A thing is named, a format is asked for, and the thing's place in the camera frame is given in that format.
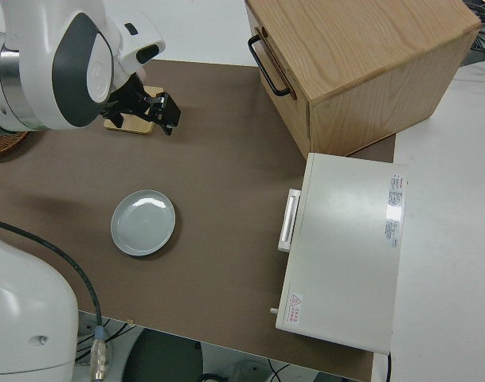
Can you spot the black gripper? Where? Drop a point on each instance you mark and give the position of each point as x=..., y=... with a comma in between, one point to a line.
x=126, y=101

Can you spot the gray round plate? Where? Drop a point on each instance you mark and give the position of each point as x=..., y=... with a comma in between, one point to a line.
x=142, y=224

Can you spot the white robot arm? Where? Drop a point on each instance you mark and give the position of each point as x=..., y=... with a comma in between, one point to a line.
x=27, y=298

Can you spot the wooden mug tree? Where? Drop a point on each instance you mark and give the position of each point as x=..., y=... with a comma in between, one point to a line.
x=134, y=127

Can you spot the brown table mat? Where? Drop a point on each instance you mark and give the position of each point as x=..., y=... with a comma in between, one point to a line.
x=226, y=159

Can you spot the brown wicker basket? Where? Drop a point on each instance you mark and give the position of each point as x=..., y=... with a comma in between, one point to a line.
x=3, y=145

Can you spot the wooden drawer cabinet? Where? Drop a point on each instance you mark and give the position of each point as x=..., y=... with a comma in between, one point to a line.
x=365, y=59

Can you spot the white toaster oven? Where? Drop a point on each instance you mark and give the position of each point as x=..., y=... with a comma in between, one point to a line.
x=345, y=238

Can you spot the black round floor base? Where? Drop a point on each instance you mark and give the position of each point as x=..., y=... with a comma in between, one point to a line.
x=162, y=358

